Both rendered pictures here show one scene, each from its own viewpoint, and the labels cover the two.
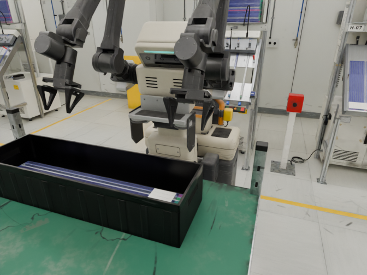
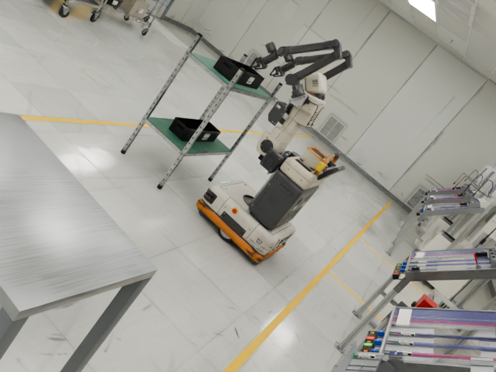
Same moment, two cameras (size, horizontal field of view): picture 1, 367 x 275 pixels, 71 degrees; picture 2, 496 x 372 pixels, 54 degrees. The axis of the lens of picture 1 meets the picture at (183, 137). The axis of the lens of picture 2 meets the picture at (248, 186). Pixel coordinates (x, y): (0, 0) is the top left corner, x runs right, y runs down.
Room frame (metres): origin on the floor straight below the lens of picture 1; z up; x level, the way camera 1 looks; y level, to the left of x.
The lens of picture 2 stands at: (0.79, -3.69, 1.52)
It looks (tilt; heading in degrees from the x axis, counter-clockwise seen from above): 17 degrees down; 85
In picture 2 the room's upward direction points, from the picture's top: 38 degrees clockwise
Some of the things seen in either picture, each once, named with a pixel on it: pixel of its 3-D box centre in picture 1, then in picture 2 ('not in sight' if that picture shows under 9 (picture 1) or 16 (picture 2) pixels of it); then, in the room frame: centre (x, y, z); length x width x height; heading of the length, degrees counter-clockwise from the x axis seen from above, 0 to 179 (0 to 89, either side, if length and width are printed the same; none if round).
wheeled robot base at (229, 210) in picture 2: not in sight; (248, 217); (1.30, -0.01, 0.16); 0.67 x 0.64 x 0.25; 161
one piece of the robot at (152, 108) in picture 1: (163, 122); (284, 112); (1.03, 0.08, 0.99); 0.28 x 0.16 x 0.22; 71
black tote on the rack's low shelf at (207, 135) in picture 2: not in sight; (195, 130); (0.54, 0.28, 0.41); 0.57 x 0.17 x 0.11; 70
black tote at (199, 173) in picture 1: (89, 179); (240, 73); (0.57, 0.25, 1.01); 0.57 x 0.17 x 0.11; 70
